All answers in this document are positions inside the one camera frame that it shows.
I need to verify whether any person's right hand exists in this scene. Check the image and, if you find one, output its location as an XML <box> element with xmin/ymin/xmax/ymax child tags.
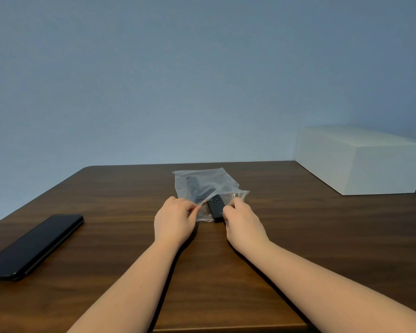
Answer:
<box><xmin>222</xmin><ymin>197</ymin><xmax>272</xmax><ymax>256</ymax></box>

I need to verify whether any person's left hand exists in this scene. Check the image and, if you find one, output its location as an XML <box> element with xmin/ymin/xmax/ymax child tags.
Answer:
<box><xmin>154</xmin><ymin>196</ymin><xmax>202</xmax><ymax>248</ymax></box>

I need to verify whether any clear plastic bag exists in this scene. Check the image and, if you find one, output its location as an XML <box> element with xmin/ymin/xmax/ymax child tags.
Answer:
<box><xmin>173</xmin><ymin>167</ymin><xmax>250</xmax><ymax>223</ymax></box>

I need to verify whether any person's left forearm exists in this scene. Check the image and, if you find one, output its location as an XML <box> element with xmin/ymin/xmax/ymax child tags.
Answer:
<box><xmin>67</xmin><ymin>239</ymin><xmax>181</xmax><ymax>333</ymax></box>

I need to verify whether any person's right forearm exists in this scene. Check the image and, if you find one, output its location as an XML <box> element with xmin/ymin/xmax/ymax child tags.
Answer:
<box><xmin>244</xmin><ymin>241</ymin><xmax>416</xmax><ymax>333</ymax></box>

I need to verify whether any black remote control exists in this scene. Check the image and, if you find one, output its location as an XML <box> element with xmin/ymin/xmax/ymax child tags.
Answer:
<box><xmin>186</xmin><ymin>175</ymin><xmax>226</xmax><ymax>223</ymax></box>

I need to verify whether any white box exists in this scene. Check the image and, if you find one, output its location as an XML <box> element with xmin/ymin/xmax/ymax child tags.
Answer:
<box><xmin>294</xmin><ymin>125</ymin><xmax>416</xmax><ymax>196</ymax></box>

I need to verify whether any black smartphone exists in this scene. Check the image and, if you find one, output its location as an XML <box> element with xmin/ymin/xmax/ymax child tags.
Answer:
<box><xmin>0</xmin><ymin>214</ymin><xmax>85</xmax><ymax>283</ymax></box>

